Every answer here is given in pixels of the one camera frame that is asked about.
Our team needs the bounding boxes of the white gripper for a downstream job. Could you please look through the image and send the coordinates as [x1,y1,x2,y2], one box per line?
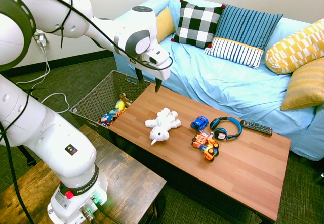
[135,46,171,94]

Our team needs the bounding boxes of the white stuffed unicorn toy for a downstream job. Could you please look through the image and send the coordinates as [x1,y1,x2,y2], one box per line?
[144,107,182,146]

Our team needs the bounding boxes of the brown plush toy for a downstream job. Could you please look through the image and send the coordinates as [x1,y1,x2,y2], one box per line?
[119,92,133,107]

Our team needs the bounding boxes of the orange patterned toy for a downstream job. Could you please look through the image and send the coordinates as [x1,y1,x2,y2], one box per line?
[114,108,127,120]

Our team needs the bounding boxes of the dark woven wicker basket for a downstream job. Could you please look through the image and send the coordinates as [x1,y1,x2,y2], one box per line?
[68,69,154,150]

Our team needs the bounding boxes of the Captain America plush toy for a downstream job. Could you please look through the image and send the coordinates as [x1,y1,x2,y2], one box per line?
[98,113,115,127]

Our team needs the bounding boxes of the blue toy car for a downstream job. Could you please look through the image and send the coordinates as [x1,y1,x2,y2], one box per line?
[190,116,210,131]

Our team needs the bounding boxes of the orange toy fire truck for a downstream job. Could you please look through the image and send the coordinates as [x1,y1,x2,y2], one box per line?
[191,129,215,149]

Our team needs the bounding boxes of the orange yellow toy digger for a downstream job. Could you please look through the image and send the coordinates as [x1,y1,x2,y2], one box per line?
[201,142,220,162]

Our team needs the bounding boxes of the plain yellow pillow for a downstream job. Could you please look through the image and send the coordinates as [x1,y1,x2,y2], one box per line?
[155,6,177,44]

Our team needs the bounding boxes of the light blue covered sofa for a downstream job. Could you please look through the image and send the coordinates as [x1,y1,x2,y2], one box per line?
[113,0,324,162]

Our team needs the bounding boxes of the black white checkered pillow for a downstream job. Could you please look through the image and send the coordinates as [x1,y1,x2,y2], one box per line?
[171,0,226,49]

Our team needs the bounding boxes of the blue black headphones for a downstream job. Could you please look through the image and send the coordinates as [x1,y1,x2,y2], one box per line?
[209,116,242,142]

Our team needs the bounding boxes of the dark rustic wood table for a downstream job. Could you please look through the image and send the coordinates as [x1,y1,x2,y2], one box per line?
[0,124,167,224]

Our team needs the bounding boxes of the blue striped pillow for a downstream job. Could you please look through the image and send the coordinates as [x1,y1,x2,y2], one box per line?
[204,4,284,70]

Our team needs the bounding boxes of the black remote control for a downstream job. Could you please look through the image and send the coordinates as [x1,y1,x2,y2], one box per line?
[239,120,273,136]

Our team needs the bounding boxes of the reddish wood coffee table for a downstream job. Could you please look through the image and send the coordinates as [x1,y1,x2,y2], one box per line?
[108,82,292,224]

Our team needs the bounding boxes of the black tripod stand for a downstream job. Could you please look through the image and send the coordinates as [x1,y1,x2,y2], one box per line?
[17,88,38,167]

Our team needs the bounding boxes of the yellow white patterned bolster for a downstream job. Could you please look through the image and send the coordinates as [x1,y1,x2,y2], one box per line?
[265,18,324,75]

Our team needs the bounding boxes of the yellow striped pillow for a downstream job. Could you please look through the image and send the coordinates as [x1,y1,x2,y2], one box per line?
[280,57,324,111]

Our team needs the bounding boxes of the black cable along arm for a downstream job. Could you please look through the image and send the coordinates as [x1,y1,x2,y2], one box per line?
[0,0,174,224]

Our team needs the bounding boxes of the white charger cable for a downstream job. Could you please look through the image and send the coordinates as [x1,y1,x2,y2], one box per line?
[15,38,70,114]

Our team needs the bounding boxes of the wall power outlet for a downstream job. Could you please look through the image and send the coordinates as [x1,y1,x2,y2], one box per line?
[32,32,49,46]

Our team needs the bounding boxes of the black base power cable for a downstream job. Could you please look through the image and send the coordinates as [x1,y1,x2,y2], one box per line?
[91,196,123,224]

